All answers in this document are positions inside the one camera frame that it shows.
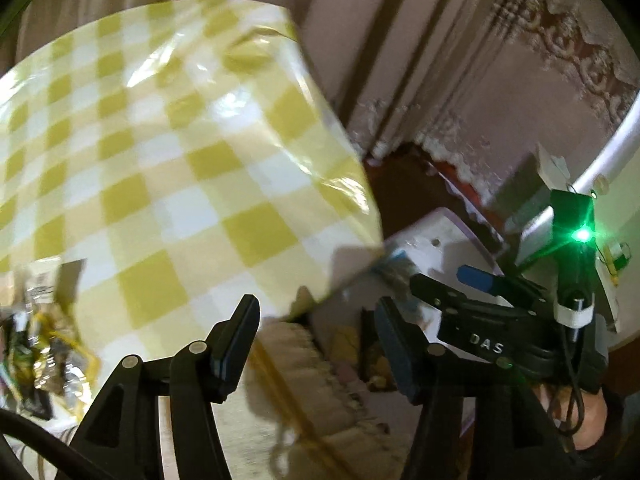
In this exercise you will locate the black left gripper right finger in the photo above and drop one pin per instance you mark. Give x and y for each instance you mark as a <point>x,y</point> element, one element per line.
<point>411,356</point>

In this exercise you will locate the person's right hand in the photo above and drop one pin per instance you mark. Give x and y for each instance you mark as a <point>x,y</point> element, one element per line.
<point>587,424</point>

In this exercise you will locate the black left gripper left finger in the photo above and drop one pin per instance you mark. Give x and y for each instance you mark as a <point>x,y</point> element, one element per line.
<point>230,342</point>

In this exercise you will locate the yellow snack packet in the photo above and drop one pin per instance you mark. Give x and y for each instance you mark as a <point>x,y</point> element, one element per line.
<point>45,369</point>

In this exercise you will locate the yellow white checkered tablecloth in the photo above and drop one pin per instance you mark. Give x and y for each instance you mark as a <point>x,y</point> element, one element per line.
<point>168,160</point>

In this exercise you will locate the white plastic bin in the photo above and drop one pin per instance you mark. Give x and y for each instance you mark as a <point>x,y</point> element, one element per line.
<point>438,244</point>

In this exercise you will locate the beige curtain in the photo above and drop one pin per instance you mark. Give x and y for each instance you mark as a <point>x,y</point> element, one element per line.
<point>474,82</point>

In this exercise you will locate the small blue grey snack packet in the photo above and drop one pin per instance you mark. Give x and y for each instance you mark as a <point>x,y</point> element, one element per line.
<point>396,270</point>

